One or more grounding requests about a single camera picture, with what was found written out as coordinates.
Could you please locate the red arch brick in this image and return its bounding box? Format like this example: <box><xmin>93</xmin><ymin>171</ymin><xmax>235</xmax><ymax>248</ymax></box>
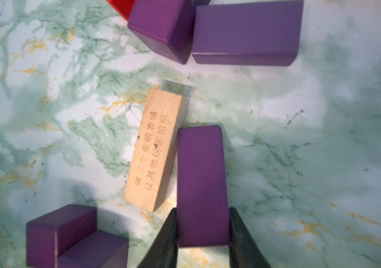
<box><xmin>107</xmin><ymin>0</ymin><xmax>135</xmax><ymax>21</ymax></box>

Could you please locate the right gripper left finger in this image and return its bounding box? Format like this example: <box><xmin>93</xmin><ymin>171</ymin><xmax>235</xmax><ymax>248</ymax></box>
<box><xmin>138</xmin><ymin>208</ymin><xmax>178</xmax><ymax>268</ymax></box>

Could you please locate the purple brick front lower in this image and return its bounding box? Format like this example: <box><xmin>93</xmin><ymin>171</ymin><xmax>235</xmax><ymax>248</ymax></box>
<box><xmin>58</xmin><ymin>230</ymin><xmax>129</xmax><ymax>268</ymax></box>

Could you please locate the purple brick front left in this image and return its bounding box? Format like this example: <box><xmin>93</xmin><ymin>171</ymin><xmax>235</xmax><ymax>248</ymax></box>
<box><xmin>26</xmin><ymin>204</ymin><xmax>97</xmax><ymax>268</ymax></box>

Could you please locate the purple brick below arch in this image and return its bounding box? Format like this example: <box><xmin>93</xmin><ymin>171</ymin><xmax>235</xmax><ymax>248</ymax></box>
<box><xmin>128</xmin><ymin>0</ymin><xmax>196</xmax><ymax>64</ymax></box>

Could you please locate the purple flat brick middle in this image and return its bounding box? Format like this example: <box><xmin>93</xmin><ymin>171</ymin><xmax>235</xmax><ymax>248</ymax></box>
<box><xmin>192</xmin><ymin>1</ymin><xmax>304</xmax><ymax>67</ymax></box>

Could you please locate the natural wood slanted brick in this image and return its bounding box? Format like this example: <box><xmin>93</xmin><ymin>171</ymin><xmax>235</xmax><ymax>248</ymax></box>
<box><xmin>124</xmin><ymin>88</ymin><xmax>189</xmax><ymax>213</ymax></box>

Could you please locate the purple long brick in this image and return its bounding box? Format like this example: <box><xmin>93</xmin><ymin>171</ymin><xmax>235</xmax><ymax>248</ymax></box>
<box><xmin>177</xmin><ymin>125</ymin><xmax>230</xmax><ymax>247</ymax></box>

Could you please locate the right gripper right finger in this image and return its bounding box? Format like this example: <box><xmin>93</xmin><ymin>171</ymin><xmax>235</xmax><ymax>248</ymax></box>
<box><xmin>229</xmin><ymin>207</ymin><xmax>271</xmax><ymax>268</ymax></box>

